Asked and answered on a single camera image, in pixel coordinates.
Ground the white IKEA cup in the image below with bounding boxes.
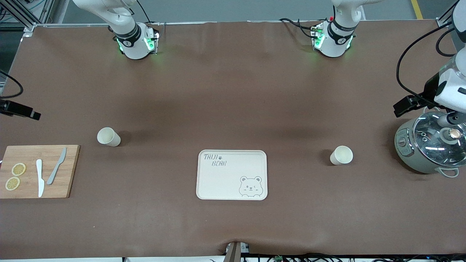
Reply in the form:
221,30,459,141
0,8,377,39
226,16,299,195
330,146,354,166
97,127,121,147

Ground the grey-green electric pot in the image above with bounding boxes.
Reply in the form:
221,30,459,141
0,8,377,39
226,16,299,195
395,109,460,178

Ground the bamboo cutting board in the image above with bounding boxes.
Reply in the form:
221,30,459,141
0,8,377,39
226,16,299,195
0,145,80,199

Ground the glass pot lid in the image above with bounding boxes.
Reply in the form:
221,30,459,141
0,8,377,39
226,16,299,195
412,111,466,168

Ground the grey plastic knife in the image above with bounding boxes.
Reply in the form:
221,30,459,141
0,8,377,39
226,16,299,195
47,147,67,185

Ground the white plastic knife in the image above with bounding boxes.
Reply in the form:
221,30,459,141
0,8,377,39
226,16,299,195
36,159,45,198

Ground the brown table cover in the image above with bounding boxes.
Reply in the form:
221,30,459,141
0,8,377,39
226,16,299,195
0,20,466,259

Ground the cream bear print tray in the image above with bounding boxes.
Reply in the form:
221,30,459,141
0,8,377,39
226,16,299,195
196,150,268,201

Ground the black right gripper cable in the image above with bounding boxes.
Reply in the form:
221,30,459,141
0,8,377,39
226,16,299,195
0,70,24,99

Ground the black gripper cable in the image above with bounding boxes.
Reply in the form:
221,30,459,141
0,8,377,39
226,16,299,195
396,22,459,99
0,70,24,99

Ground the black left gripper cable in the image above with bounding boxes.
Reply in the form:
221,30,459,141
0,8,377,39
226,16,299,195
396,22,459,99

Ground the aluminium frame profile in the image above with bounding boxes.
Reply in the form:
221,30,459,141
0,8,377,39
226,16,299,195
0,0,55,34
437,0,461,28

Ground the black arm base cable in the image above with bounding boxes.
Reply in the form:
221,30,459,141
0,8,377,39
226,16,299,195
280,17,321,39
135,0,161,26

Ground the camera mount post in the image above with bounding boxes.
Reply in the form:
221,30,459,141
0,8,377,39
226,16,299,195
224,241,250,262

